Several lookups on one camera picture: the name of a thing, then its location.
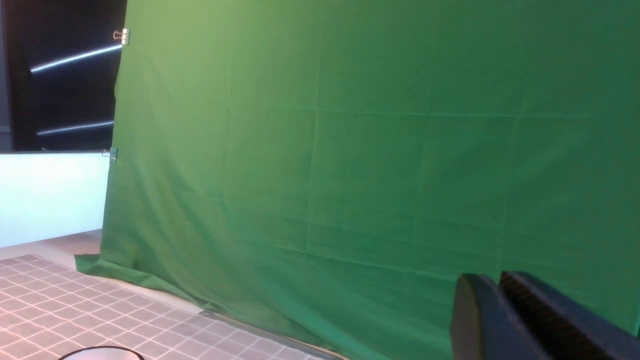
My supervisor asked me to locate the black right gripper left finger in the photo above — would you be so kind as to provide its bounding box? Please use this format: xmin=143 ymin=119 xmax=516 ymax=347
xmin=449 ymin=273 xmax=551 ymax=360

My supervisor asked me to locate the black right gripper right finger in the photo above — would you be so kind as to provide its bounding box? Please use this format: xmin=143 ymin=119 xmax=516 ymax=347
xmin=499 ymin=271 xmax=640 ymax=360

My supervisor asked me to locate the green backdrop cloth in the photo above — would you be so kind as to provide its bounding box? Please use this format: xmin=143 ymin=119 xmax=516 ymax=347
xmin=76 ymin=0 xmax=640 ymax=360

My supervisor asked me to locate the black-rimmed white bowl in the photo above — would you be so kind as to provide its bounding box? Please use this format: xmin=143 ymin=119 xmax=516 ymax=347
xmin=59 ymin=345 xmax=145 ymax=360

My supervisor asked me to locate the silver binder clip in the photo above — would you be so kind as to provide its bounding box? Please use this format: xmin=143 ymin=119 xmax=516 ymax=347
xmin=102 ymin=147 xmax=119 ymax=164
xmin=112 ymin=28 xmax=131 ymax=46

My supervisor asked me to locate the grey checked tablecloth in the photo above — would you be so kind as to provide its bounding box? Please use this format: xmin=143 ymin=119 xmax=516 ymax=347
xmin=0 ymin=254 xmax=334 ymax=360

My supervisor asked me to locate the upper silver binder clip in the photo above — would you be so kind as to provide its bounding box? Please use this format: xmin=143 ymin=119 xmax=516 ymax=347
xmin=112 ymin=28 xmax=131 ymax=46

